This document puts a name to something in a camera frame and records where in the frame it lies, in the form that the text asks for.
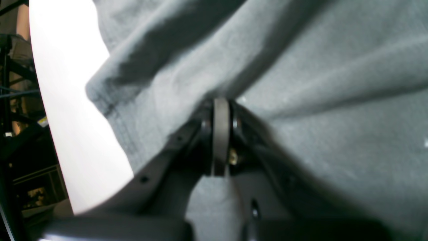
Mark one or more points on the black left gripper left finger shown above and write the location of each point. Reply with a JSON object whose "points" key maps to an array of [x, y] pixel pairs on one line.
{"points": [[151, 206]]}

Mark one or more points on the dark grey t-shirt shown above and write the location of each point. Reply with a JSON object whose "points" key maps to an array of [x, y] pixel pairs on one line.
{"points": [[340, 86]]}

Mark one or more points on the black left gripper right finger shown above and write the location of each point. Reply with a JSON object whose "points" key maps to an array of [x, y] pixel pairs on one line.
{"points": [[278, 201]]}

